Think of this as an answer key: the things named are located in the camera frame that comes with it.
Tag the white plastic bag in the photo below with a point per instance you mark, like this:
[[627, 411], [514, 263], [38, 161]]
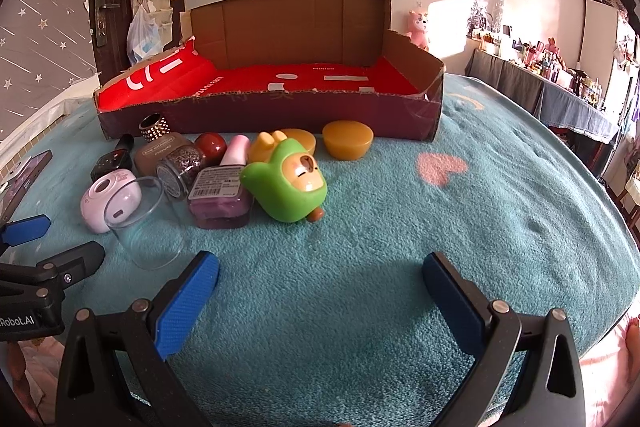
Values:
[[143, 38]]

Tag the small pink round device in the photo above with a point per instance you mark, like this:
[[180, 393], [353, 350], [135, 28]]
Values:
[[107, 199]]

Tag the pink cap nail polish bottle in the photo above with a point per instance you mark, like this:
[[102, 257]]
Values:
[[218, 200]]

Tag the green frog hood toy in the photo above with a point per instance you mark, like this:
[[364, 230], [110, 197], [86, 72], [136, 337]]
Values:
[[284, 178]]

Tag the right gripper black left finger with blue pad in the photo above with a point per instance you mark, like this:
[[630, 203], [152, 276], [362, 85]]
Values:
[[115, 369]]

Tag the smartphone on blanket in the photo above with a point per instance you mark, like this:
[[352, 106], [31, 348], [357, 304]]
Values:
[[16, 185]]

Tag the pink plush toy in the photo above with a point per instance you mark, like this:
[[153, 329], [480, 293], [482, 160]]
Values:
[[418, 29]]

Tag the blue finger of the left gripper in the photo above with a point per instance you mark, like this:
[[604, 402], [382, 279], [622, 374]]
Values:
[[24, 231]]

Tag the taupe square bottle black cap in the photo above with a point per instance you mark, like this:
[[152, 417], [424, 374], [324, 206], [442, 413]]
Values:
[[144, 161]]

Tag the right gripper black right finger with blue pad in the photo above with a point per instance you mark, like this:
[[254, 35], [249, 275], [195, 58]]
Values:
[[548, 390]]

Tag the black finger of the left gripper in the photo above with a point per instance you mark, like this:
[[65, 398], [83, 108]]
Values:
[[69, 267]]

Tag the grey covered side table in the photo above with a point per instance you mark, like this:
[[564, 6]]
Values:
[[552, 105]]

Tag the red lined cardboard box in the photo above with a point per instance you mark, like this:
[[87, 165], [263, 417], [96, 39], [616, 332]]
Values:
[[263, 65]]

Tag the door handle plate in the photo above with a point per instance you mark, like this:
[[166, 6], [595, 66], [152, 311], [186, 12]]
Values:
[[101, 7]]

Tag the glitter nail polish red cap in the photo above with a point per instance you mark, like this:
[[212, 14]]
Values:
[[179, 169]]

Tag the orange round soap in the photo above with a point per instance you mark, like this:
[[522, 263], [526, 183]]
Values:
[[347, 139], [303, 137]]

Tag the clear plastic cup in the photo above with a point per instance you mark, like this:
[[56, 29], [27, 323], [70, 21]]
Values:
[[146, 224]]

